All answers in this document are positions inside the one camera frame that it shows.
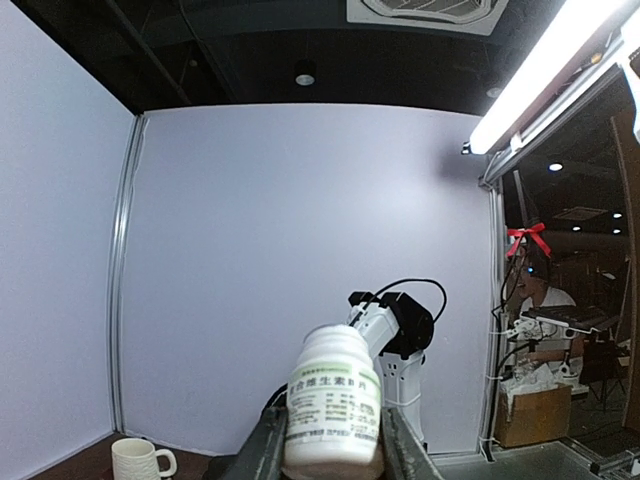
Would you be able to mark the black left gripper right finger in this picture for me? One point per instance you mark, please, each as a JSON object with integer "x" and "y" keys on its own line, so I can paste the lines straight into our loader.
{"x": 404, "y": 455}

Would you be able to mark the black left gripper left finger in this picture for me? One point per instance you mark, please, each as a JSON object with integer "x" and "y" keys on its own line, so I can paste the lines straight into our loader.
{"x": 261, "y": 455}

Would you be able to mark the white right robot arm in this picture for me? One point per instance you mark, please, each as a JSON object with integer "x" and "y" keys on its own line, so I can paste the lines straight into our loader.
{"x": 397, "y": 330}

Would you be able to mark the white ribbed cup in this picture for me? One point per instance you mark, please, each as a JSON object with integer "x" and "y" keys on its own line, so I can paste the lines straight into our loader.
{"x": 139, "y": 459}

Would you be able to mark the cardboard box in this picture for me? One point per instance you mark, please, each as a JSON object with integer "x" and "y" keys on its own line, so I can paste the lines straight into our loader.
{"x": 533, "y": 418}

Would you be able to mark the person in background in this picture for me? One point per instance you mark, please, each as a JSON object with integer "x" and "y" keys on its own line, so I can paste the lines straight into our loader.
{"x": 538, "y": 296}

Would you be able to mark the red ribbon bow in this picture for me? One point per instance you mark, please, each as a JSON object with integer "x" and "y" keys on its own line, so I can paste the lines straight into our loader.
{"x": 531, "y": 234}

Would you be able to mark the ceiling air vent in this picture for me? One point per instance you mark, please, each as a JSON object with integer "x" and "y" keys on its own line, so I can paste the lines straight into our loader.
{"x": 459, "y": 16}

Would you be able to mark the fluorescent ceiling light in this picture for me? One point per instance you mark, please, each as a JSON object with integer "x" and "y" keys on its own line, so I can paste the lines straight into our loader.
{"x": 571, "y": 39}

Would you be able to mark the aluminium frame post left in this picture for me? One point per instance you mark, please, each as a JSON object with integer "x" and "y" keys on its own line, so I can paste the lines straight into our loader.
{"x": 117, "y": 257}

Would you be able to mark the aluminium frame post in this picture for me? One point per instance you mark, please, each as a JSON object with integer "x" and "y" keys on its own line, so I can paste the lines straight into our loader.
{"x": 117, "y": 257}
{"x": 497, "y": 276}

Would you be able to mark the aluminium frame post right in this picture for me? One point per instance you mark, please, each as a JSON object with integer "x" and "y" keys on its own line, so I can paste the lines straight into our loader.
{"x": 497, "y": 276}

